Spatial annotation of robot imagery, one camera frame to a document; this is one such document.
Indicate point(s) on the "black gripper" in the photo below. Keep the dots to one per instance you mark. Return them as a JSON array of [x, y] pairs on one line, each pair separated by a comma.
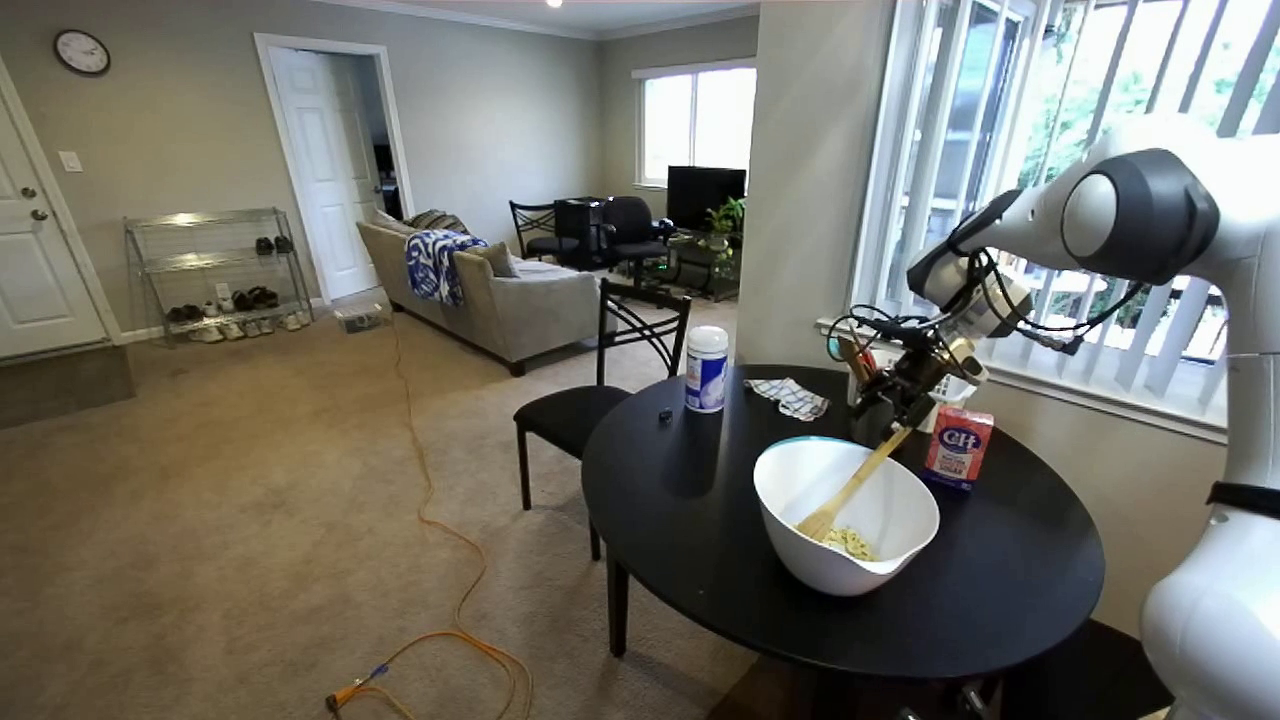
[[945, 357]]

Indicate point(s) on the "slotted wooden spoon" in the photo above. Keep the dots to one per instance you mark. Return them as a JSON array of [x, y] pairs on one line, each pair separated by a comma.
[[855, 484]]

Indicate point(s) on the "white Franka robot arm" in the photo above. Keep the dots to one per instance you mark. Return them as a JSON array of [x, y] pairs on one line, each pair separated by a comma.
[[1201, 401]]

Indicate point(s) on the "white mixing bowl teal rim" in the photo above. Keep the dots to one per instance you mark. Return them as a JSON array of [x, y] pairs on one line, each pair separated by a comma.
[[855, 523]]

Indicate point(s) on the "pink sugar carton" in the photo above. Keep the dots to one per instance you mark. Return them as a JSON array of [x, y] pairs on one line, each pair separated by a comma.
[[963, 444]]

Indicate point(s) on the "crumpled plastic wrapper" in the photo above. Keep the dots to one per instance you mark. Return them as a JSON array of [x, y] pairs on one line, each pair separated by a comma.
[[791, 399]]

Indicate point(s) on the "dry pasta pieces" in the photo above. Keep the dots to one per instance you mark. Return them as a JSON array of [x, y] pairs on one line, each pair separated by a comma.
[[851, 542]]

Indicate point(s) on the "white wipes canister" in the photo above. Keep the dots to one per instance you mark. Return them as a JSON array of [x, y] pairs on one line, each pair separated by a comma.
[[704, 371]]

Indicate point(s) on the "black round table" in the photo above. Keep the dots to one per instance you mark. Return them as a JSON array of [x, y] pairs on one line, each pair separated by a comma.
[[745, 560]]

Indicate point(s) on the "green potted plant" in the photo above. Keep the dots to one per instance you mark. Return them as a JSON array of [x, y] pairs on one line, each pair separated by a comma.
[[724, 227]]

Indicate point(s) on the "black television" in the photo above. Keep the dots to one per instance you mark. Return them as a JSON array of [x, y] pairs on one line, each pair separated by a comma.
[[704, 193]]

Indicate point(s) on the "white vertical window blinds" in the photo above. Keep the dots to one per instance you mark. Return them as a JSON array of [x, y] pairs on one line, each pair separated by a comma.
[[963, 92]]

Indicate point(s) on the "black round stool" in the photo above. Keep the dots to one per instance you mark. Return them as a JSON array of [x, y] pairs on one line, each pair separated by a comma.
[[1084, 673]]

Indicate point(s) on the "black metal chair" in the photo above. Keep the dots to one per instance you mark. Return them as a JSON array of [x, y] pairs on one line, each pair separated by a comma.
[[572, 407]]

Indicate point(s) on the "black armchair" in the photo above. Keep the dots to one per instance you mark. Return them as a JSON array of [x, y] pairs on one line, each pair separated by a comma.
[[624, 227]]

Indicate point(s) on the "beige sofa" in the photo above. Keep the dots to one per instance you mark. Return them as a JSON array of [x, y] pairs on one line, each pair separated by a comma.
[[514, 302]]

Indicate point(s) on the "blue white blanket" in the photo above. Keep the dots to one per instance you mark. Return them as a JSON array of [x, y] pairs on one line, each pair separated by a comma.
[[439, 265]]

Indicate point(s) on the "white open room door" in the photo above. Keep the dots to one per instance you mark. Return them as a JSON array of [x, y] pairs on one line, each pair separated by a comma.
[[322, 175]]

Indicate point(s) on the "glass shoe rack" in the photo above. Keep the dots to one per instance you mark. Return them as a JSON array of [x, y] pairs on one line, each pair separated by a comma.
[[222, 265]]

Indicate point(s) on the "dark door mat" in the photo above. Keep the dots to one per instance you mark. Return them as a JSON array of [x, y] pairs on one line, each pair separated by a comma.
[[62, 385]]

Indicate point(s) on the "white panel door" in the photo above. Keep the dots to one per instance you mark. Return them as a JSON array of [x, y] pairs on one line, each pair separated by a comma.
[[41, 252]]

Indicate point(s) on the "white light switch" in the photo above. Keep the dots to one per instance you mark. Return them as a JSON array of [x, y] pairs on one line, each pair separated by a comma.
[[68, 163]]

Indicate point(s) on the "round wall clock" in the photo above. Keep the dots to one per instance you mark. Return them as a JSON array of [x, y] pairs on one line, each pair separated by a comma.
[[83, 53]]

